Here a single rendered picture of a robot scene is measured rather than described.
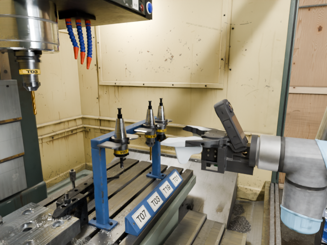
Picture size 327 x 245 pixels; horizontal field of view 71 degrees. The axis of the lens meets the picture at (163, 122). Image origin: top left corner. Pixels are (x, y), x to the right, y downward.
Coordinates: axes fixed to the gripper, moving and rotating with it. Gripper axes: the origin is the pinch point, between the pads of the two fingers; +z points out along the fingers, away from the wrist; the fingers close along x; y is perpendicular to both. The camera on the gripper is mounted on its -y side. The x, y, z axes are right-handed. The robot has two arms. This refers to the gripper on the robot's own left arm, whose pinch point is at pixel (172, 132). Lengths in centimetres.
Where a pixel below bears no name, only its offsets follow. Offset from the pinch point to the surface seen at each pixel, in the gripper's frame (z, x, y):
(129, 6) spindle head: 17.0, 8.9, -33.2
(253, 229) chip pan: -20, 62, 64
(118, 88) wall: 81, 92, -3
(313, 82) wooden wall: -66, 252, -3
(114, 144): 23.2, 7.2, 8.4
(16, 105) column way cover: 80, 14, 0
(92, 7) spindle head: 24.5, 2.1, -32.0
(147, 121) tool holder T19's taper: 24.5, 32.6, 5.9
